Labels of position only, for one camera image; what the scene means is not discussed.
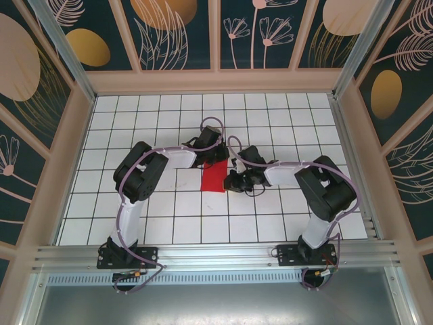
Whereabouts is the red cloth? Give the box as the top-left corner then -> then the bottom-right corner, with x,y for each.
200,160 -> 228,194

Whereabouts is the grey metal sheet panel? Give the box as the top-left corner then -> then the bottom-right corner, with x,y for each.
20,284 -> 417,325

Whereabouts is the small circuit board yellow connector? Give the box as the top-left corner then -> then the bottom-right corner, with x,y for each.
112,269 -> 147,282
313,267 -> 339,279

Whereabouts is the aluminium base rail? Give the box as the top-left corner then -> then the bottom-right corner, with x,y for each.
32,240 -> 402,272

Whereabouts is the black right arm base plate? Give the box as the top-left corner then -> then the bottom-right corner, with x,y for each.
276,243 -> 338,267

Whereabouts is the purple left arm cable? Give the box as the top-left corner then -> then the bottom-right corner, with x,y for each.
112,116 -> 226,296

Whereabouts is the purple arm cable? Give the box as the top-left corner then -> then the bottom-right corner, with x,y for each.
112,116 -> 226,296
227,135 -> 362,293

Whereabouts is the aluminium side rail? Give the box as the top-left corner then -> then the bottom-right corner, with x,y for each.
329,96 -> 383,240

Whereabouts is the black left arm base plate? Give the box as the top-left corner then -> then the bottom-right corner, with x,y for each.
97,246 -> 159,270

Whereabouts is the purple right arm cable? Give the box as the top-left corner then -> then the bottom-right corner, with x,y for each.
227,135 -> 362,293

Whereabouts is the aluminium corner post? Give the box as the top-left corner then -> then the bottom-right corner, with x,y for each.
333,0 -> 396,99
28,0 -> 97,102

